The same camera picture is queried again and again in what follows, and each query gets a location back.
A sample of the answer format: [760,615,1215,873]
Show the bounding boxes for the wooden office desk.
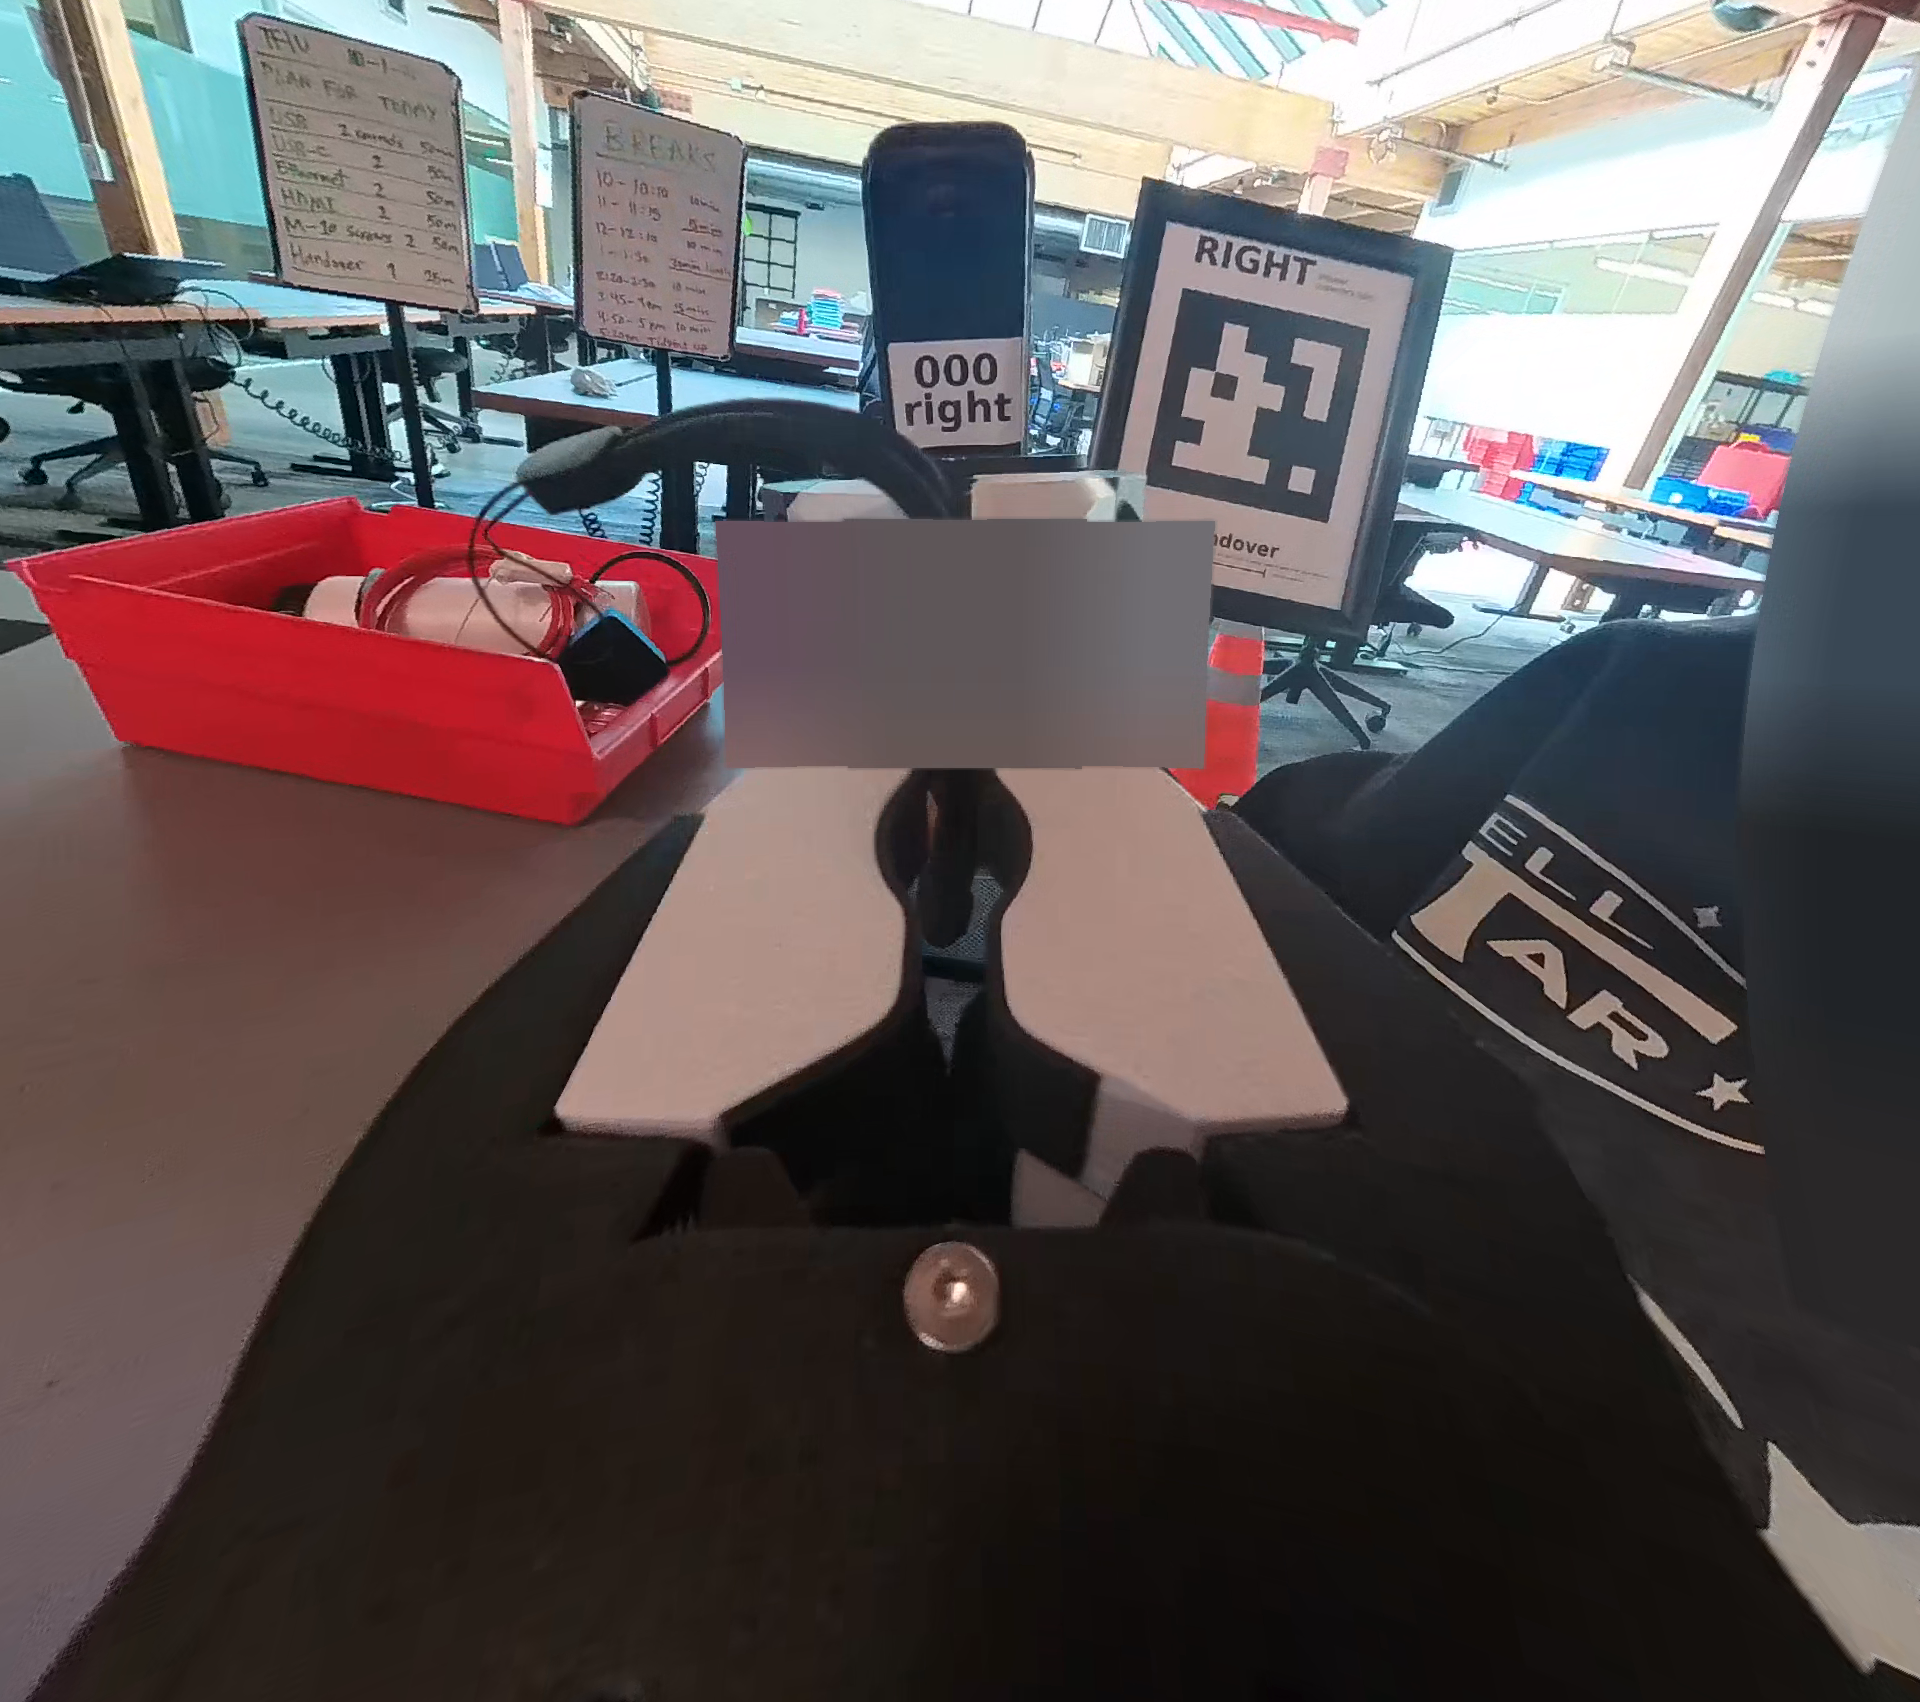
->
[474,358,872,553]
[0,285,541,535]
[1393,484,1769,624]

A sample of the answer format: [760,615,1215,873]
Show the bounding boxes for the black office chair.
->
[1262,514,1459,752]
[0,175,84,280]
[18,358,272,492]

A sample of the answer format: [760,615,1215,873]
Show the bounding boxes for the whiteboard on black stand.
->
[569,88,750,553]
[234,10,481,513]

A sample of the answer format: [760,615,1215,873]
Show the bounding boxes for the white bottle with black cap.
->
[299,568,650,654]

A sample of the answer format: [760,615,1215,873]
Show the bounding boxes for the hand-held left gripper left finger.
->
[554,768,920,1150]

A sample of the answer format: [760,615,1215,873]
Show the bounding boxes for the thick black cable with plug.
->
[513,401,992,970]

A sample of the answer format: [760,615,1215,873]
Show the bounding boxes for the black coiled cable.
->
[575,464,669,551]
[231,375,361,445]

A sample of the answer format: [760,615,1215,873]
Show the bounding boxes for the red ring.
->
[356,546,605,666]

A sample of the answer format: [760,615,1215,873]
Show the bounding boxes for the tag poster on black stand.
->
[1086,176,1458,637]

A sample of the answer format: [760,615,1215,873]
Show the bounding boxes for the red plastic bin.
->
[4,494,728,828]

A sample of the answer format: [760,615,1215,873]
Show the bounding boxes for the black printed shirt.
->
[1231,615,1920,1675]

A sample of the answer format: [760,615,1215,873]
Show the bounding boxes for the orange striped traffic cone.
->
[1199,623,1266,813]

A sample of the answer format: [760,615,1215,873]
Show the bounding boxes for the blue and black foam block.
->
[558,615,672,711]

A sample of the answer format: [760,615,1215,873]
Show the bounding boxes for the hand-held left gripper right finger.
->
[981,768,1352,1228]

